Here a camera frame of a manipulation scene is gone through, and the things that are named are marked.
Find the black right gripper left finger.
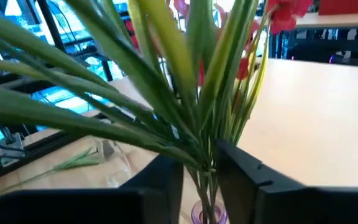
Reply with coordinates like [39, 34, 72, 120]
[0, 154, 185, 224]

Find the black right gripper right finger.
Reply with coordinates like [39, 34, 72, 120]
[215, 139, 358, 224]

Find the red flower bunch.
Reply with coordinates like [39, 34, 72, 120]
[0, 0, 313, 224]

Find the clear glass vase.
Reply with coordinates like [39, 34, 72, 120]
[91, 138, 136, 189]

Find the purple glass vase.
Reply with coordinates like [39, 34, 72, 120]
[190, 198, 229, 224]

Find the dark tulip with long stem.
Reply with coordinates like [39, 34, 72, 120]
[0, 146, 103, 200]

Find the large red bin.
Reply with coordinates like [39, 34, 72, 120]
[318, 0, 358, 16]

